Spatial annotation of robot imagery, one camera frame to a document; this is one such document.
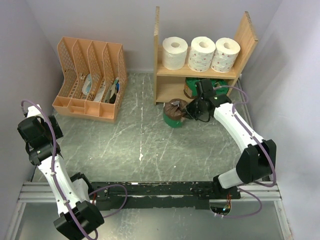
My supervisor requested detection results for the green roll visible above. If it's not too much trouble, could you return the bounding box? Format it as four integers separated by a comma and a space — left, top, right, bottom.
211, 79, 228, 95
183, 77, 200, 99

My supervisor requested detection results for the brown roll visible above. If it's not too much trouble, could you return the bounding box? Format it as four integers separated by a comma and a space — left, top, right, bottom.
163, 98, 188, 128

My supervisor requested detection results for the white roll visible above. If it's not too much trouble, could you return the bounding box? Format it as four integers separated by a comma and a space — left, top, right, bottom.
187, 36, 216, 73
210, 37, 241, 73
162, 36, 188, 71

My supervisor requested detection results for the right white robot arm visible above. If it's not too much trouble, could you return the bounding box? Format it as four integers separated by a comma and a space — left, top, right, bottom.
184, 78, 277, 199

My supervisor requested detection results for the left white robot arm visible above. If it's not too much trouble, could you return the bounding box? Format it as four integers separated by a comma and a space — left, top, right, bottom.
17, 115, 105, 240

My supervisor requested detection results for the wooden two-tier shelf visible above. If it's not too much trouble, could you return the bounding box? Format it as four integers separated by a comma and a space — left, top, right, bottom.
153, 6, 258, 104

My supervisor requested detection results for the stationery in organizer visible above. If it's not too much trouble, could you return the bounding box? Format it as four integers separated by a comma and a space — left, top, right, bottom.
82, 73, 120, 104

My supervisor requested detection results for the orange plastic file organizer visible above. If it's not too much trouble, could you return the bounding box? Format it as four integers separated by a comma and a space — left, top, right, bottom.
52, 37, 128, 123

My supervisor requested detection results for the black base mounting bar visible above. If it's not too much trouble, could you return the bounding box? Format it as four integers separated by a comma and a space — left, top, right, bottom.
90, 181, 241, 211

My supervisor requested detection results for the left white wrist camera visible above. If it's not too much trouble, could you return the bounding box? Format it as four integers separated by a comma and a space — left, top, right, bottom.
21, 104, 44, 119

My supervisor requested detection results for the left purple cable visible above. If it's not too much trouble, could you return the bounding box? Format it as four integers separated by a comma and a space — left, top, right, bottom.
20, 99, 128, 240

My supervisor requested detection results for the purple cable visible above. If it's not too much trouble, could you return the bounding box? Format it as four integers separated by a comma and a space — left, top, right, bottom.
20, 99, 128, 240
213, 84, 277, 219

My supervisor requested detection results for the aluminium rail frame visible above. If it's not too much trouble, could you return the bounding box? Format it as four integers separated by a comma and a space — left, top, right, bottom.
4, 182, 293, 240

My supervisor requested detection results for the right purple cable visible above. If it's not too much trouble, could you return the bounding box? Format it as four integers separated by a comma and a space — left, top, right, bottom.
213, 84, 277, 219

